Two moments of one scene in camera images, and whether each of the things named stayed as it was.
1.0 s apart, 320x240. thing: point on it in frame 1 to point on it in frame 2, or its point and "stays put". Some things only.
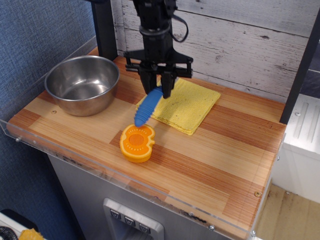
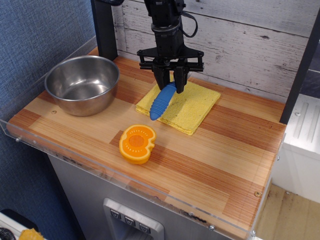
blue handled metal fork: x=147 y=105 to x=162 y=101
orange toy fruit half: x=136 y=143 stays put
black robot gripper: x=158 y=53 to x=169 y=52
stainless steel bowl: x=83 y=85 stays put
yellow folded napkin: x=186 y=108 stays put
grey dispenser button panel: x=124 y=223 stays put
